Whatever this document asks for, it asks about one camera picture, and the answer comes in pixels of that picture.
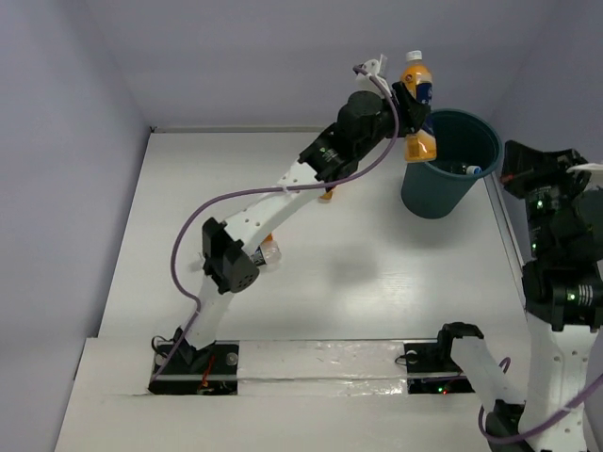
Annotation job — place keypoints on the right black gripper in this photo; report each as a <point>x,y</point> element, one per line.
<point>523,164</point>

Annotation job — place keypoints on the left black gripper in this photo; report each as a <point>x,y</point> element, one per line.
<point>408,104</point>

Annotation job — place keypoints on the tall orange blue-label bottle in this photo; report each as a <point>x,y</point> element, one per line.
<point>421,145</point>

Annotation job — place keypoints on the crushed clear plastic bottle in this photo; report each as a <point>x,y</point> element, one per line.
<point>461,168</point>

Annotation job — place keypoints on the small orange juice bottle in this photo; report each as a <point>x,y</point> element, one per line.
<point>327,196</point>

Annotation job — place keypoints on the small clear dark-label bottle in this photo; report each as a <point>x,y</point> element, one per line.
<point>267,256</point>

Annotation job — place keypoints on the clear orange-label bottle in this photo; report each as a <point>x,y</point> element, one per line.
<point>198,264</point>

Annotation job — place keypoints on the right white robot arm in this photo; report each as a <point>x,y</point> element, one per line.
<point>562,288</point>

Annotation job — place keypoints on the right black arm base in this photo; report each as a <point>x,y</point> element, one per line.
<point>429,367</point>

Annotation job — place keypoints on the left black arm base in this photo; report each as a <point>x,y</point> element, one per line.
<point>211,371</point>

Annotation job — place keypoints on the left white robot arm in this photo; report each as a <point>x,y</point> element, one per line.
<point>228,244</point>

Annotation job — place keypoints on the dark teal plastic bin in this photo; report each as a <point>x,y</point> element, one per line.
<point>428,189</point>

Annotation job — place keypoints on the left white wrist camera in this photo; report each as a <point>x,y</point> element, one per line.
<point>371,73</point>

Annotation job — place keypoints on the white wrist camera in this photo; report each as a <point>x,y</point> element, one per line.
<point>371,73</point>
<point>593,170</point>

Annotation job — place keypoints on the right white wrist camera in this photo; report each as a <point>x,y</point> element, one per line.
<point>593,170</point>

